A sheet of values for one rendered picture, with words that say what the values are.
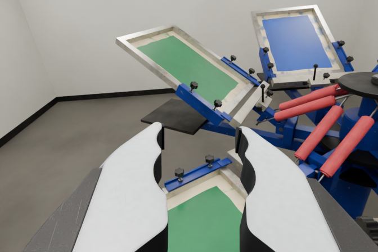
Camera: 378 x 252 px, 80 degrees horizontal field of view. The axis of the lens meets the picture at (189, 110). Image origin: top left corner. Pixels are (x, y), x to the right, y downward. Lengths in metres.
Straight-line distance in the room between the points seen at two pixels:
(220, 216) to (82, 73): 4.35
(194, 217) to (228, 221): 0.13
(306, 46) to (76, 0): 3.77
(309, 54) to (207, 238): 1.59
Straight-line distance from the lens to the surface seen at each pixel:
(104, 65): 4.76
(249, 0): 4.35
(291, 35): 2.20
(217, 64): 1.71
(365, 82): 1.30
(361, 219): 0.83
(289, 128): 1.36
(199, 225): 0.98
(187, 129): 1.52
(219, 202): 1.04
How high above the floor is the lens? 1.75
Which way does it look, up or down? 27 degrees down
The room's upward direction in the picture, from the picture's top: 6 degrees counter-clockwise
